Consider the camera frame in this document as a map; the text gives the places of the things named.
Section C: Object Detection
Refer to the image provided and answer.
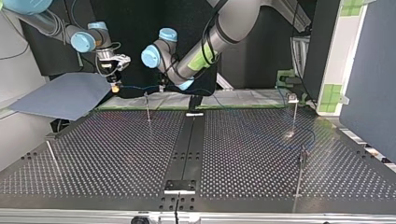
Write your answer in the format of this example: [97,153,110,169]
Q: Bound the grey board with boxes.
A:
[7,72,113,122]

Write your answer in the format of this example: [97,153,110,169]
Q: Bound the blue cable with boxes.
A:
[111,81,317,151]

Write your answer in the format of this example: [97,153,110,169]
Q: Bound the metal rack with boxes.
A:
[290,35,311,79]

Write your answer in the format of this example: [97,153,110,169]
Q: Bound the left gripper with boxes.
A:
[157,71,176,94]

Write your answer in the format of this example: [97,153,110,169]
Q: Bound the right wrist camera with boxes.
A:
[109,52,132,72]

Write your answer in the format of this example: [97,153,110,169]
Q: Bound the black panel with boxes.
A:
[18,0,316,100]

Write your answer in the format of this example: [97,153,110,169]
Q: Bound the connector holder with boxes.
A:
[187,94,204,114]

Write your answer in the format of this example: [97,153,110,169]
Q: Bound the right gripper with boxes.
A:
[98,60,122,94]

